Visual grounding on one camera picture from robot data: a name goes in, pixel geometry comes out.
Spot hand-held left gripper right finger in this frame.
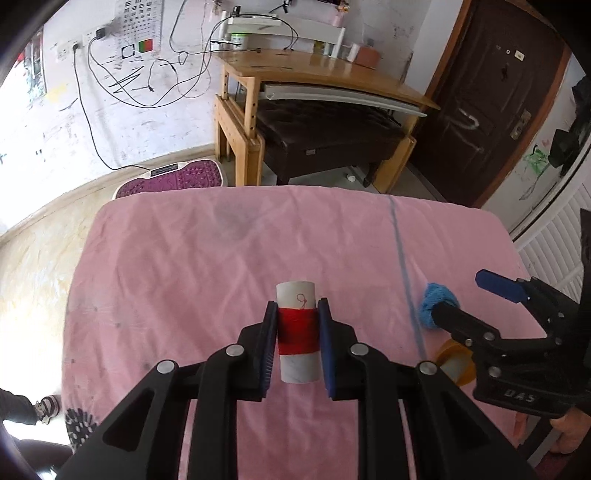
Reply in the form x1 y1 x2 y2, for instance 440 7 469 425
316 298 532 480

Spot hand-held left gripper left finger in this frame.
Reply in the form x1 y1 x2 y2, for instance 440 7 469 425
58 300 279 480

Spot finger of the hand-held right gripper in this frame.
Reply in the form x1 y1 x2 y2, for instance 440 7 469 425
475 270 580 344
433 302 560 356

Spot red thread spool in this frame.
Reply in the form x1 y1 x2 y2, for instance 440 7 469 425
276 281 322 385

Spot blue yarn ball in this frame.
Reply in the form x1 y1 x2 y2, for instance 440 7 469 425
387 195 461 361

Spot person's right hand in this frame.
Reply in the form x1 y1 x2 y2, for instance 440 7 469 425
551 406 591 455

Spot yellow tape roll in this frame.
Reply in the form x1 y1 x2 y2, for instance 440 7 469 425
434 340 476 387

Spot white radiator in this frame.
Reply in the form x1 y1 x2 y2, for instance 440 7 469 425
515 185 591 289

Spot pink tablecloth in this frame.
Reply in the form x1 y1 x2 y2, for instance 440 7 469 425
60 185 555 480

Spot dark hanging clothing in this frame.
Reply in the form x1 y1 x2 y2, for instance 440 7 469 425
547 76 591 176

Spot purple vibration platform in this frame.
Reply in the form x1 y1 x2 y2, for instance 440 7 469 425
113 159 228 200

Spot black white patterned cloth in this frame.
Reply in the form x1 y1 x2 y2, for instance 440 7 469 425
65 408 98 455

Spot dark brown door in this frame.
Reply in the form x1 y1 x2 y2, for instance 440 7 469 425
406 0 573 208

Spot dark cushioned bench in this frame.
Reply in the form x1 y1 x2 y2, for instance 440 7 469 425
255 99 416 188

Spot dark cloth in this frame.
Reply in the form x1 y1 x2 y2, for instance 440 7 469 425
0 438 75 480

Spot reddish pink box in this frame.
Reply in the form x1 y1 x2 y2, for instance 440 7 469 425
358 46 384 68

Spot wooden desk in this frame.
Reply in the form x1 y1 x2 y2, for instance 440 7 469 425
213 48 441 195

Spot white desk shelf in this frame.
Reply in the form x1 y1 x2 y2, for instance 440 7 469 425
219 16 347 57

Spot white router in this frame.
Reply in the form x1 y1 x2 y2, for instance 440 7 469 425
228 14 280 25

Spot eye chart poster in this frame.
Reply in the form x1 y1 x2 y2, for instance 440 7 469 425
113 0 164 58

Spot long dangling power cable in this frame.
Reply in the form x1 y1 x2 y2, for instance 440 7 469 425
73 37 155 171

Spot tangled cables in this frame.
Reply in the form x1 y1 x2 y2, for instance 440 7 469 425
88 2 301 109

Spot wall power sockets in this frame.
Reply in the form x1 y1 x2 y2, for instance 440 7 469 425
54 28 109 61

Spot wall picture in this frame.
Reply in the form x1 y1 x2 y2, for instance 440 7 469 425
21 25 49 95

